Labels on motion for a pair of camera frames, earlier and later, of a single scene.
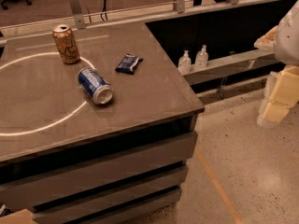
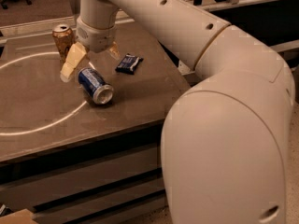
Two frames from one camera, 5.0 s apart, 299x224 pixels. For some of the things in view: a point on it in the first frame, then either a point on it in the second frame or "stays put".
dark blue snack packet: (128, 63) stays put
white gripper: (288, 37) → (97, 37)
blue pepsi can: (95, 86) stays put
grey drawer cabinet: (122, 177) stays put
